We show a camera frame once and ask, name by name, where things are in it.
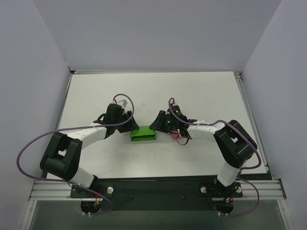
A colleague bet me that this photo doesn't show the pink paper box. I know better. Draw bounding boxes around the pink paper box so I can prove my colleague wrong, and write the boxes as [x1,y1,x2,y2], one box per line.
[169,131,182,140]

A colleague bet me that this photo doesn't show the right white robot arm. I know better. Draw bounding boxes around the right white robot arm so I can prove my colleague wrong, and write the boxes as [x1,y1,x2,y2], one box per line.
[150,105,258,187]

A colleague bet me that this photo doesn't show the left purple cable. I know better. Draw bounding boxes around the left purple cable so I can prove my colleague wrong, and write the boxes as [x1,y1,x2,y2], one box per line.
[16,93,134,180]

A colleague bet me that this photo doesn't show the purple cable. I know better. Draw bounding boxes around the purple cable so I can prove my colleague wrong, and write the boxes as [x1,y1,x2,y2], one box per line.
[16,93,134,180]
[167,97,261,218]

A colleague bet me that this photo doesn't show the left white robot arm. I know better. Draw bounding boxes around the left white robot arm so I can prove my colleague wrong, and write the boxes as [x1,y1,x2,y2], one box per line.
[40,100,139,197]

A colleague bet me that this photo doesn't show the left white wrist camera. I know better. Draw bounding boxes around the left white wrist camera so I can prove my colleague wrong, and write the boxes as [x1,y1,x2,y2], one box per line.
[117,99,128,109]

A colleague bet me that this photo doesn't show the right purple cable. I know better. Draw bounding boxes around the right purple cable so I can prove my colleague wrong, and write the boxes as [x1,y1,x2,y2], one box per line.
[167,97,261,218]

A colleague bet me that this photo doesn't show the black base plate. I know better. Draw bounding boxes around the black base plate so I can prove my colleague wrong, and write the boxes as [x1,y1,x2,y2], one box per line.
[70,175,243,212]

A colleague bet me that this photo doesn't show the green paper box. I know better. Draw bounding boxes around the green paper box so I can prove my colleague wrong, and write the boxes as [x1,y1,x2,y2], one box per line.
[130,126,156,142]

